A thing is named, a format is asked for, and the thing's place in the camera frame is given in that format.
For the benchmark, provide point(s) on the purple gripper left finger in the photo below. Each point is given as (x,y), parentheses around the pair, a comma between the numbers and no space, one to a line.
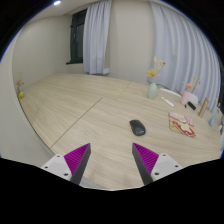
(70,166)

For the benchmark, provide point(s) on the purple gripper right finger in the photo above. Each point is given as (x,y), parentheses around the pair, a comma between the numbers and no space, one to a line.
(153,166)

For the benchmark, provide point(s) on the black computer mouse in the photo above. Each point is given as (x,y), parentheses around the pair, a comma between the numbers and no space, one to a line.
(137,127)

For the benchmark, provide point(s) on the colourful patterned box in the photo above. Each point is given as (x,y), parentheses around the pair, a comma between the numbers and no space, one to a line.
(181,124)

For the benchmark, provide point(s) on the white remote control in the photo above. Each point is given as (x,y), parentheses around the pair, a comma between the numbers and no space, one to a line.
(167,101)

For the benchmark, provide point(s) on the black remote control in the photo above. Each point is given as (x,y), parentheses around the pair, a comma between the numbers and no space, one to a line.
(191,105)

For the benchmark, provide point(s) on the small blue vase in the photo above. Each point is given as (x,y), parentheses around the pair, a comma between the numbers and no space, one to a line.
(211,121)

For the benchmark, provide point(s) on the tan wooden cylinder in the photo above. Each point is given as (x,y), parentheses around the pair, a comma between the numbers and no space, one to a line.
(203,107)

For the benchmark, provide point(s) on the green vase with flowers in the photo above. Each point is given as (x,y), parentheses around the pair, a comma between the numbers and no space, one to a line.
(154,73)

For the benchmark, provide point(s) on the yellow vase with dried flowers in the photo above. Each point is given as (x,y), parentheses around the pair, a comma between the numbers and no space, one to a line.
(19,86)

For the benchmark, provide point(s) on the white curtain on right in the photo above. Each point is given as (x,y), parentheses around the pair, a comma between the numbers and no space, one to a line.
(187,54)

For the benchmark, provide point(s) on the white curtain at window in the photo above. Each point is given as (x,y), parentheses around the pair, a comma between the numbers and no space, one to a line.
(96,29)

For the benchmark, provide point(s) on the dark window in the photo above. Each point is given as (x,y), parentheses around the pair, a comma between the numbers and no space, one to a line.
(76,37)

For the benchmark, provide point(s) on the ceiling light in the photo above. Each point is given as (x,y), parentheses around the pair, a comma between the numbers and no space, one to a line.
(57,2)

